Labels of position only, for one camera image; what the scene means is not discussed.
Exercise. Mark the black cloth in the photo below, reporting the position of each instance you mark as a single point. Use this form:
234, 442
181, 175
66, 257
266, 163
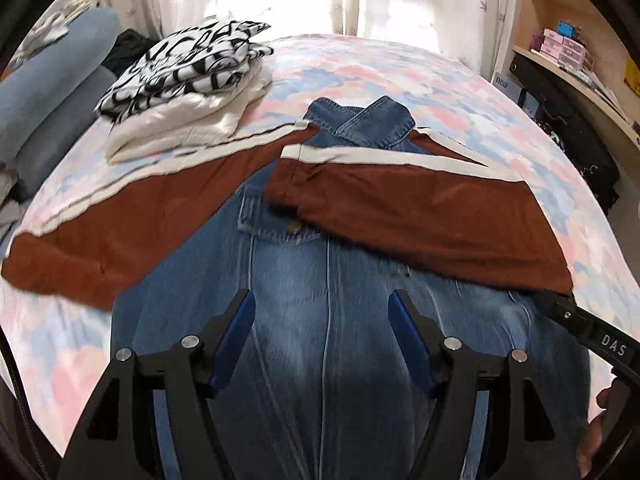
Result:
127, 47

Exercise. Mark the yellow paper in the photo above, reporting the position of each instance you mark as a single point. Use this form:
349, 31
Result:
633, 74

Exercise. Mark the bed with pastel patterned sheet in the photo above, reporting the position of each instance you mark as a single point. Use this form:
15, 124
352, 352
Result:
450, 90

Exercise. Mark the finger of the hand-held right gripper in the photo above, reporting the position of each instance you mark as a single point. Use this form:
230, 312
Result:
595, 340

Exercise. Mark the denim jacket with brown sleeves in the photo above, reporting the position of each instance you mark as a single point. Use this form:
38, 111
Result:
320, 280

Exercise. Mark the cream folded garment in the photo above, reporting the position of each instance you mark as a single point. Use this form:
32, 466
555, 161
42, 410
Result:
200, 120

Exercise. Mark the wooden shelf unit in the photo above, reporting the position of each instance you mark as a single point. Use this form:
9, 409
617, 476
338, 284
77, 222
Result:
550, 10

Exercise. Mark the person's right hand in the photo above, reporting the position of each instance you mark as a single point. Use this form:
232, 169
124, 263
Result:
595, 435

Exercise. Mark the black bag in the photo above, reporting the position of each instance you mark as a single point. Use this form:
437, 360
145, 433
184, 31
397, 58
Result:
575, 145

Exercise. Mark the floral patterned cushion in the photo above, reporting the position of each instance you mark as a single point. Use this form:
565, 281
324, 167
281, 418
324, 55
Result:
55, 25

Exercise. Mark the black and white patterned garment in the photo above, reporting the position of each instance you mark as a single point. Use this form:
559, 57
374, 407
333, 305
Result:
190, 65

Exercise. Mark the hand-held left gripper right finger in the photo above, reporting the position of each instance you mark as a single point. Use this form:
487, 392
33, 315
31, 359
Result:
402, 317

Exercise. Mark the magazines on shelf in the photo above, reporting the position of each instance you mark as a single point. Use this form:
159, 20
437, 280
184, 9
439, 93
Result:
597, 90

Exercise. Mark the small blue box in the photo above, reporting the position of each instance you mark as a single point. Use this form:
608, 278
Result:
566, 29

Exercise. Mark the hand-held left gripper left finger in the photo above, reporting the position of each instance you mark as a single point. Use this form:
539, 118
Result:
239, 317

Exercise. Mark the blue storage box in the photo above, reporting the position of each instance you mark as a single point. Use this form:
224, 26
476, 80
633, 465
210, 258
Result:
525, 97

